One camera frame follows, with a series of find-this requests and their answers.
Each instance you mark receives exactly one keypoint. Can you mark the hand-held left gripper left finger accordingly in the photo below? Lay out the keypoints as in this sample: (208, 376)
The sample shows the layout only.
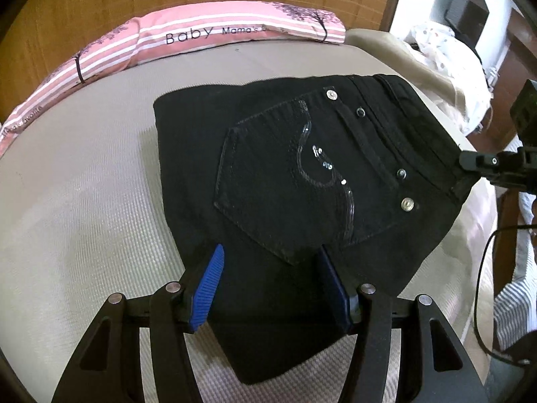
(205, 289)

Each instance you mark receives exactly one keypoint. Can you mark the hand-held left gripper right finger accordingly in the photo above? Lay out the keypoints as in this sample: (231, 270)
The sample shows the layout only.
(333, 289)

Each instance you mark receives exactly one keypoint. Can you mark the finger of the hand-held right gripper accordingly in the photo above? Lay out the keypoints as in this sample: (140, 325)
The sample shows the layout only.
(478, 161)

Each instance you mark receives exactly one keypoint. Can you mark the black pants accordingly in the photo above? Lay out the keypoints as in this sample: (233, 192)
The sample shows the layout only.
(272, 168)

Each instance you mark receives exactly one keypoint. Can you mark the brown wooden cabinet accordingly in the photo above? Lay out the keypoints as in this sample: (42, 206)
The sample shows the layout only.
(520, 46)

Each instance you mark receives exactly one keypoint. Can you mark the white dotted cloth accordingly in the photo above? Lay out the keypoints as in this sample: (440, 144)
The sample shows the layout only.
(440, 50)

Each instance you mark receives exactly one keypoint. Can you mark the beige blanket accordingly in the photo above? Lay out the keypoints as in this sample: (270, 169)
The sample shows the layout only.
(386, 50)

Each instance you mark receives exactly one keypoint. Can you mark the beige bed mattress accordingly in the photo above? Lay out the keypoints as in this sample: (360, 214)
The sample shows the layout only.
(84, 197)

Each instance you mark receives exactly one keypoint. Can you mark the grey striped cloth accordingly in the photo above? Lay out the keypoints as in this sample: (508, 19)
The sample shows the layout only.
(514, 310)

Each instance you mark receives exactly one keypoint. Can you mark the pink striped pillow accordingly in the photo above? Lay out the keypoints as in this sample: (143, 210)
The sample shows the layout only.
(188, 29)

